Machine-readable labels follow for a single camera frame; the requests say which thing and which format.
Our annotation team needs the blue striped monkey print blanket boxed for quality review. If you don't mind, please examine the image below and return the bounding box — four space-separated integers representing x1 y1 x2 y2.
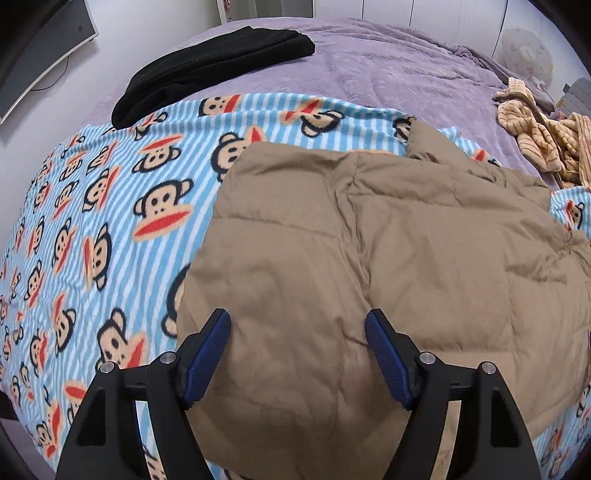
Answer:
0 91 591 480

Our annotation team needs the white door with handle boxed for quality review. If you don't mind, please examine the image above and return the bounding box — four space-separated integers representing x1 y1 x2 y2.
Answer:
215 0 314 24

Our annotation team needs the dark monitor on wall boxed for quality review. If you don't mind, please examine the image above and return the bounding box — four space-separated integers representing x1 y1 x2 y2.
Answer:
1 0 98 120

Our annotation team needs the black folded garment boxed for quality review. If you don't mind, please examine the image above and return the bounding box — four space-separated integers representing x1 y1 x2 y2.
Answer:
111 26 315 130

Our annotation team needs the grey quilted pillow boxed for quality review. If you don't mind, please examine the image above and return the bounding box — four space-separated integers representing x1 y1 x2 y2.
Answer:
557 78 591 117

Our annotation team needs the beige striped fleece garment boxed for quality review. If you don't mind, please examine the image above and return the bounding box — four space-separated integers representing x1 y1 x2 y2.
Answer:
493 77 590 188

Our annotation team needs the beige puffer down jacket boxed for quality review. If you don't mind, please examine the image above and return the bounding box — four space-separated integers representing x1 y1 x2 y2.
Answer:
177 123 590 479

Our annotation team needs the round patterned white pillow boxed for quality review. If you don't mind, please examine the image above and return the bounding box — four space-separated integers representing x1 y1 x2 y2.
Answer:
501 27 554 86

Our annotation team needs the purple bed cover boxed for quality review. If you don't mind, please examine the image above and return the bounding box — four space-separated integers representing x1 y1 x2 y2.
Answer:
82 17 555 186

